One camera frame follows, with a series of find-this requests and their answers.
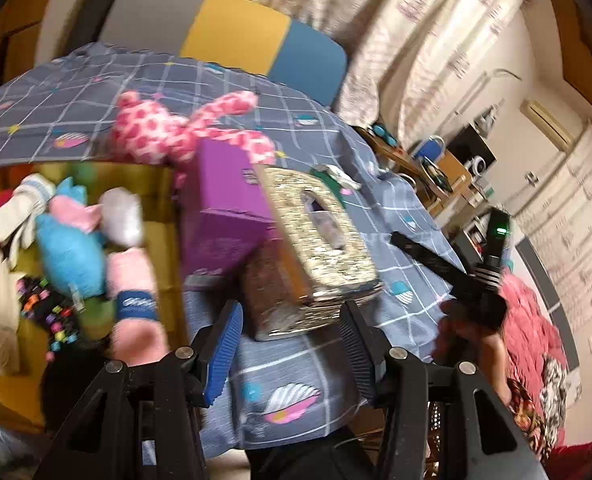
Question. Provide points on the small white fan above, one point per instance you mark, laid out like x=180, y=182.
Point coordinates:
x=478, y=165

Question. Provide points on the blue folding chair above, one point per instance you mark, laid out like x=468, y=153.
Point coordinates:
x=431, y=149

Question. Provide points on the purple cardboard box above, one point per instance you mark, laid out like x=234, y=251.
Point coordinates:
x=221, y=210

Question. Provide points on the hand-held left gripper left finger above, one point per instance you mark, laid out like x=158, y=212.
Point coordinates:
x=223, y=360

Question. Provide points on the pink spotted plush bunny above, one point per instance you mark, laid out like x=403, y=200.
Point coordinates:
x=151, y=130

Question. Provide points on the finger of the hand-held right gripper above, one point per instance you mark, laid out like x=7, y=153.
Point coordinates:
x=426, y=260

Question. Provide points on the blue-grey plaid blanket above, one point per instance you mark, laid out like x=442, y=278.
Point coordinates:
x=76, y=95

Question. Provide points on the green cloth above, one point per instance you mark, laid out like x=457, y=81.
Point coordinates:
x=323, y=180

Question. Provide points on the person's right hand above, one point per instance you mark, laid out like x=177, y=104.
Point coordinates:
x=456, y=335

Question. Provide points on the gold glitter tissue box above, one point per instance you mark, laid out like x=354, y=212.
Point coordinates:
x=326, y=260

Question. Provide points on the person's right forearm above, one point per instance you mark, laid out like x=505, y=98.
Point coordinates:
x=516, y=400

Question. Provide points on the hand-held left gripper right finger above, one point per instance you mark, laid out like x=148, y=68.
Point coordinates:
x=358, y=360

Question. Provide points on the white patterned wardrobe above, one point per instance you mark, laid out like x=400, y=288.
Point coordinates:
x=576, y=230

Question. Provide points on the wall air conditioner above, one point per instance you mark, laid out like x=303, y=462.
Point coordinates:
x=546, y=125

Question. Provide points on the black multicoloured print cloth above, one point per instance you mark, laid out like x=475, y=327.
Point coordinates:
x=46, y=310

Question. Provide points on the blue toy on desk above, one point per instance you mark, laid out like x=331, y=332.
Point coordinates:
x=386, y=134

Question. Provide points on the grey yellow blue chair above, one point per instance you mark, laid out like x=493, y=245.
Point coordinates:
x=236, y=30

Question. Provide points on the crumpled white tissue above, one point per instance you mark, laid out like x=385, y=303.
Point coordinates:
x=341, y=175

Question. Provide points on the red quilt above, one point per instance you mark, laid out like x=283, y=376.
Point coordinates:
x=536, y=325

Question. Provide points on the beige patterned curtain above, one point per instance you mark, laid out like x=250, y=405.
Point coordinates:
x=401, y=35

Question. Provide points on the white fluffy pompom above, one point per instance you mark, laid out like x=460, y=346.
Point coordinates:
x=121, y=217

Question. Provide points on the wooden desk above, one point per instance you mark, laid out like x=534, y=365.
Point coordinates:
x=451, y=170

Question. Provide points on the yellow storage container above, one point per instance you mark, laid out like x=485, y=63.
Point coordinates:
x=161, y=240

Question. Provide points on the person's dark trousers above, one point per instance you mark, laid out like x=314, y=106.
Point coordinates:
x=301, y=460

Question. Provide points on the black and white patterned cloth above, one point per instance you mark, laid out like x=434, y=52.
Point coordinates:
x=556, y=400

